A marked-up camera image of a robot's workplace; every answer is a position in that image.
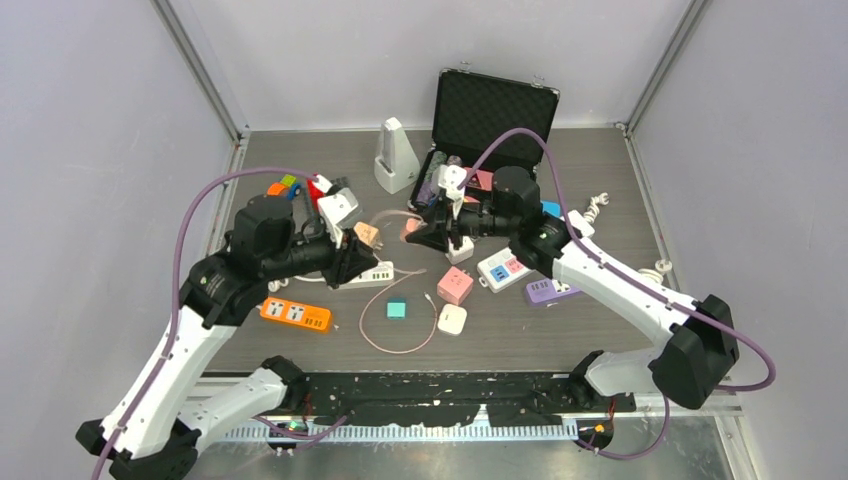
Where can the purple power strip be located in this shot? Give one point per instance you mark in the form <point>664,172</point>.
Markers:
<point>548,292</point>

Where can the white colourful power strip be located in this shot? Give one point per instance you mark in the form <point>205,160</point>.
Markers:
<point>502,269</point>

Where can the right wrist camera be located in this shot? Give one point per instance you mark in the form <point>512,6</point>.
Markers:
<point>449,179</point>

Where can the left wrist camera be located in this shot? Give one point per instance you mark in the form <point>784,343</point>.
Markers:
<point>338,207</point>

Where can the white metronome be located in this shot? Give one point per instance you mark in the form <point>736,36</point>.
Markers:
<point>396,166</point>

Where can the orange power strip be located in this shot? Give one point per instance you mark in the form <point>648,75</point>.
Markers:
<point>296,314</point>

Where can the white plug adapter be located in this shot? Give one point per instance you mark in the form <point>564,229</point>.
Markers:
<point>452,319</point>

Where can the teal plug adapter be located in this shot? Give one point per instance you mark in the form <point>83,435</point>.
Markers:
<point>396,309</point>

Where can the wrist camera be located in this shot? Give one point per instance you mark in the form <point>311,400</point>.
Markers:
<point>449,179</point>
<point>338,207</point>

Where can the blue small charger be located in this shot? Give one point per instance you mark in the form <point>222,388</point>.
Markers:
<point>551,208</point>

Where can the white cube socket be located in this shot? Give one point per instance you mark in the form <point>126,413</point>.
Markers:
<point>458,252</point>

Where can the black poker chip case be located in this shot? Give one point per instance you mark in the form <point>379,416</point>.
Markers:
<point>471,111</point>

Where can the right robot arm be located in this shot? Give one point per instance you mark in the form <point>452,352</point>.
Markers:
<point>691,349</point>

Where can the white power strip with usb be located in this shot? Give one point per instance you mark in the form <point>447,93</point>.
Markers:
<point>380,276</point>

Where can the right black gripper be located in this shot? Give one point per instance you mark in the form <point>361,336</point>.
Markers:
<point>440,225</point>

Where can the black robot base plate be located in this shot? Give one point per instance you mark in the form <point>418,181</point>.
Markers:
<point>446,399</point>

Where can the grey building baseplate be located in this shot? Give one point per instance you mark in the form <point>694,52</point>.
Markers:
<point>340,183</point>

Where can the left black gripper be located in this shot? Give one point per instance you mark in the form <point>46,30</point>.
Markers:
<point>349,260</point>

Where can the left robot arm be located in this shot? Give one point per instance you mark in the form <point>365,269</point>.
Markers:
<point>153,433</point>

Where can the pink cube socket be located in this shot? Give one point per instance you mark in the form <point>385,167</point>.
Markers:
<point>455,286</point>

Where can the red toy brick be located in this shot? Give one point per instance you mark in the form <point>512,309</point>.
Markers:
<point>317,189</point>

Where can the toy car blocks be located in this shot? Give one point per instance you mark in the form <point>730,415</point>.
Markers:
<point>288,186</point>

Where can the orange cube socket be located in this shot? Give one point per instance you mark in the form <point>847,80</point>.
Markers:
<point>368,235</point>

